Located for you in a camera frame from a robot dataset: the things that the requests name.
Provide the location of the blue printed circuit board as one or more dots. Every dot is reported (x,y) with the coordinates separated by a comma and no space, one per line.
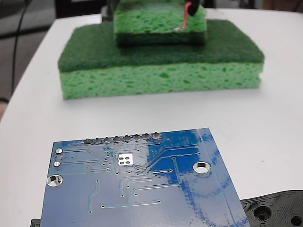
(142,189)

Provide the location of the small green scouring sponge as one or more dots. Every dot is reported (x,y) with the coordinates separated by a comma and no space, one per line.
(146,21)

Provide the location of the large green scouring sponge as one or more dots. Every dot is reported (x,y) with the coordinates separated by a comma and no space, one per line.
(154,80)

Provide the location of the black plastic fixture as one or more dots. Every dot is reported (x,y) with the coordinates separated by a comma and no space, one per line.
(272,208)

